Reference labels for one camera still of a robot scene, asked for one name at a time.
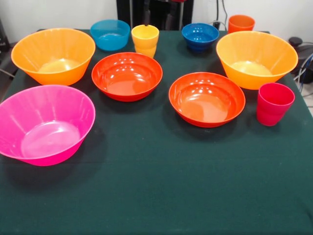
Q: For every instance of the large pink plastic bowl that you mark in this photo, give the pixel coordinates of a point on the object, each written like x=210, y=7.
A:
x=49, y=110

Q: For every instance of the red plastic bowl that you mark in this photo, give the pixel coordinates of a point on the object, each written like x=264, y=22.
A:
x=127, y=80
x=206, y=102

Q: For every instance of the light blue translucent bowl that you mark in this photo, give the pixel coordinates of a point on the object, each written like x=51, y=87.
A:
x=110, y=41

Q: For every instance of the black chair base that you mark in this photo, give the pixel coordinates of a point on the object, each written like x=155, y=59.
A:
x=296, y=41

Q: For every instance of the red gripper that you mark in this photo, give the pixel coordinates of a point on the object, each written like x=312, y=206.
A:
x=178, y=1

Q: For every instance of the large orange plastic bowl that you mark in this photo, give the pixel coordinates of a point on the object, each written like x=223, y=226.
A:
x=244, y=49
x=36, y=56

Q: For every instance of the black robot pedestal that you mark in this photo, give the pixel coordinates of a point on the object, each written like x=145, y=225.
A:
x=159, y=14

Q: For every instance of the yellow plastic cup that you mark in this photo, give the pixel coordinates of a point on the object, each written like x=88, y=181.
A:
x=145, y=46

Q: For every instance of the dark green tablecloth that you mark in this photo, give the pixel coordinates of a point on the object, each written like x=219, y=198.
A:
x=156, y=183

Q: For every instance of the black wall plug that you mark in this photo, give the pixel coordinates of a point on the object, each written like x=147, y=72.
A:
x=216, y=25

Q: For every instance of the dark blue plastic bowl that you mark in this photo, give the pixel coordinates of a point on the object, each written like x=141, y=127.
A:
x=199, y=39

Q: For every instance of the orange plastic cup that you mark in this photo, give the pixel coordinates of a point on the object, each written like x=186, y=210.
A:
x=240, y=24

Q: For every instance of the crimson plastic cup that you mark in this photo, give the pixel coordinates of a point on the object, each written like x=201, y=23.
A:
x=271, y=110

